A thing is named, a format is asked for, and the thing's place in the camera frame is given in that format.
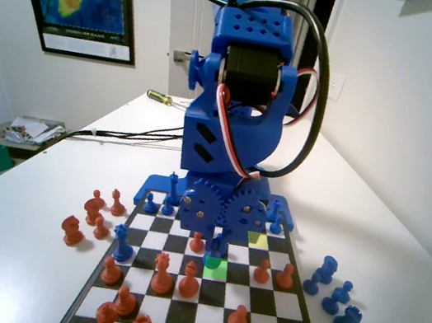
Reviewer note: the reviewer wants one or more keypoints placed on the blue chess pawn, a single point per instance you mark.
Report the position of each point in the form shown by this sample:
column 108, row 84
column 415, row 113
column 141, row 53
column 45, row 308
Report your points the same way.
column 341, row 291
column 150, row 204
column 330, row 304
column 218, row 240
column 276, row 225
column 213, row 262
column 310, row 284

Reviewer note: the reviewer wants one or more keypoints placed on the blue 3D-printed robot arm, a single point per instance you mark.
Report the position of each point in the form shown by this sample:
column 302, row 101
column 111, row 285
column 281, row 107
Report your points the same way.
column 256, row 30

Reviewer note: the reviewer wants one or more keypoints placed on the blue chess king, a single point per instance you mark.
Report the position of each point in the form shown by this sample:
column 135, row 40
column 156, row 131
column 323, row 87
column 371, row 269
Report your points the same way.
column 173, row 187

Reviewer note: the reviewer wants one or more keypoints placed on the red chess queen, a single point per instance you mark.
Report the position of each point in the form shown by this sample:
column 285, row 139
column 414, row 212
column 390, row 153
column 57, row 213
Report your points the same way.
column 161, row 275

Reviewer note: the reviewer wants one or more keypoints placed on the blue chess rook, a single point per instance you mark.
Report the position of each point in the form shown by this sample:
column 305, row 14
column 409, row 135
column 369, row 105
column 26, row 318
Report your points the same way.
column 346, row 322
column 275, row 211

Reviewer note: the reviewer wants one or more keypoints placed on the blue chess queen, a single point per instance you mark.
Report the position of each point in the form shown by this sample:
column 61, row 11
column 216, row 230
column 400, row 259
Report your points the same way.
column 122, row 244

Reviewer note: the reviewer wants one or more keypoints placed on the blue chess knight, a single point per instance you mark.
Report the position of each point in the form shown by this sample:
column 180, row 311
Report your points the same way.
column 327, row 269

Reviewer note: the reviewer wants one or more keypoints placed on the orange pawn on green square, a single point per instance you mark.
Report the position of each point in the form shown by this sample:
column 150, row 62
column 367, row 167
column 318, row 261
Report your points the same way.
column 93, row 211

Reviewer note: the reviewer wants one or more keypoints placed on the white door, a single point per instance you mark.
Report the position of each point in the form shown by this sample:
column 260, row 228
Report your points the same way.
column 180, row 30

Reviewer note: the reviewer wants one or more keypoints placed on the pile of papers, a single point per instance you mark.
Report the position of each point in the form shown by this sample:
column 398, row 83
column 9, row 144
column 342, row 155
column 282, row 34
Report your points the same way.
column 31, row 130

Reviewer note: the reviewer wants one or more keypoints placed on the white light switch plate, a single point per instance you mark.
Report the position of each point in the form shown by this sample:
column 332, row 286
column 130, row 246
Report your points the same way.
column 336, row 87

